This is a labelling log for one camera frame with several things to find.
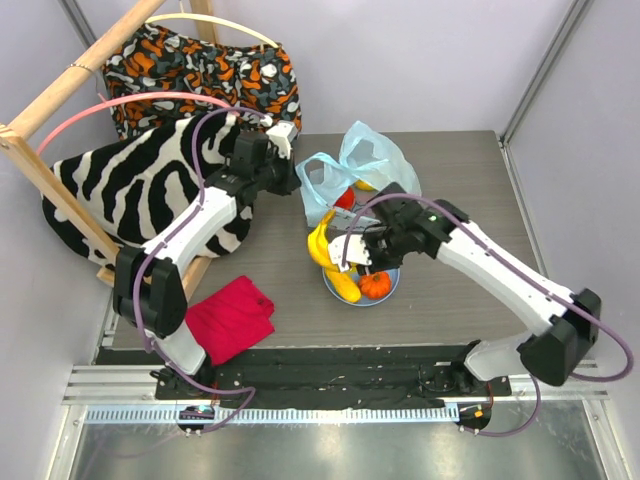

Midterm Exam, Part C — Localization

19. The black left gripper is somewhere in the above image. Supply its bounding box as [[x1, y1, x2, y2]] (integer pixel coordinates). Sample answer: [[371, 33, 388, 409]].
[[253, 147, 301, 196]]

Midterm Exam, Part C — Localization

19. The red fake tomato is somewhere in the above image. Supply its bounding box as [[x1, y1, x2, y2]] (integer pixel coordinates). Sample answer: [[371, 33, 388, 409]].
[[334, 187, 356, 210]]

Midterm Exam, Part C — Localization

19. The orange fake pumpkin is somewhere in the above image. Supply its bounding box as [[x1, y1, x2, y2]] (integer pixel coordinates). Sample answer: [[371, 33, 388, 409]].
[[358, 272, 392, 300]]

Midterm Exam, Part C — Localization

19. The light blue printed plastic bag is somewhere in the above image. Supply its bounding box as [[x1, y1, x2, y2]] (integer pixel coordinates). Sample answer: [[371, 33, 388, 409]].
[[295, 121, 422, 228]]

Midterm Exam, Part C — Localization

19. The yellow fake lemon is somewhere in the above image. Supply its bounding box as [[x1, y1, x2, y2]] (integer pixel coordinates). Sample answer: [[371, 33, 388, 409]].
[[323, 269, 362, 304]]

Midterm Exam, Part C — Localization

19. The yellow fake banana bunch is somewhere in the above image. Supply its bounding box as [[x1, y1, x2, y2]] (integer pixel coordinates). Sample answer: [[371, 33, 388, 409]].
[[307, 209, 356, 272]]

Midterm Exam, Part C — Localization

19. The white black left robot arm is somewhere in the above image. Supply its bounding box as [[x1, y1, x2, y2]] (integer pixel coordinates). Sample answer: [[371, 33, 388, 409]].
[[113, 121, 301, 399]]

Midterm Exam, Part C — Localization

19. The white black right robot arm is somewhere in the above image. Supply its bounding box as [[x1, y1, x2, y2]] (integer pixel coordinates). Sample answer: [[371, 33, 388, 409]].
[[363, 182, 602, 395]]

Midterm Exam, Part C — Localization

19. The light blue round plate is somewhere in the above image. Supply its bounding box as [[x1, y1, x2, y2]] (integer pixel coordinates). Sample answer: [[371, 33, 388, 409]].
[[322, 268, 400, 306]]

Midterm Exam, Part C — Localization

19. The pink hanger hoop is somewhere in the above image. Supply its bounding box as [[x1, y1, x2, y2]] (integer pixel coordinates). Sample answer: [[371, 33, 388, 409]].
[[36, 92, 230, 154]]

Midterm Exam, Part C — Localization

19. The zebra striped cloth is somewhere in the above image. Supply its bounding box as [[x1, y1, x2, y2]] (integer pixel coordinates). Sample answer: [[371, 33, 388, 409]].
[[51, 114, 242, 246]]

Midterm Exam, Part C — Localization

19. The orange grey patterned cloth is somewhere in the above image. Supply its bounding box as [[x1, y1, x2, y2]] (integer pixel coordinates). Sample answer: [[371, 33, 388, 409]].
[[101, 24, 302, 129]]

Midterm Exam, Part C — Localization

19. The red folded cloth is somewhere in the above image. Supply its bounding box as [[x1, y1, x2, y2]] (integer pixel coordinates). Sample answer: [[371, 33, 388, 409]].
[[185, 276, 275, 366]]

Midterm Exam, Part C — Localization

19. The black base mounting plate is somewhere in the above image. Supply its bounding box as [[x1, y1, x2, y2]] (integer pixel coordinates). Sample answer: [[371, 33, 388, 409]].
[[154, 344, 512, 412]]

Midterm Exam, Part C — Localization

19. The cream hanger hoop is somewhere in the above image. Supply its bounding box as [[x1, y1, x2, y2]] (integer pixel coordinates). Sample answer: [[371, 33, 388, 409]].
[[144, 12, 279, 48]]

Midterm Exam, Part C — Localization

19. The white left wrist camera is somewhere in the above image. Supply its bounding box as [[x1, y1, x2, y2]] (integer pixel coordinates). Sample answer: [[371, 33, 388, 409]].
[[266, 120, 299, 160]]

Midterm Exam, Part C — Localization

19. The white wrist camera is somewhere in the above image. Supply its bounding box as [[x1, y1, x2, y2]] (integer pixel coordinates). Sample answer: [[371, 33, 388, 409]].
[[328, 234, 372, 273], [266, 120, 299, 160]]

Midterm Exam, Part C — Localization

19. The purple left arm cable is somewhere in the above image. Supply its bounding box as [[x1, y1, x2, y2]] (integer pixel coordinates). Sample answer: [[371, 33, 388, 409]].
[[134, 106, 274, 434]]

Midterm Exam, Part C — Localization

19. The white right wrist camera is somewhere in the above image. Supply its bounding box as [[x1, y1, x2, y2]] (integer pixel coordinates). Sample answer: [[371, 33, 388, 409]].
[[328, 234, 372, 273]]

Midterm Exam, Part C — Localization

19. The wooden rack frame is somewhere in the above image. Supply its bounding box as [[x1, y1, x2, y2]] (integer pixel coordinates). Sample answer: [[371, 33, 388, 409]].
[[0, 0, 221, 311]]

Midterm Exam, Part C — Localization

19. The aluminium rail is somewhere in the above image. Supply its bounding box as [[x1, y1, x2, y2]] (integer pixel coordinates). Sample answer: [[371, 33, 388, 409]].
[[63, 365, 608, 428]]

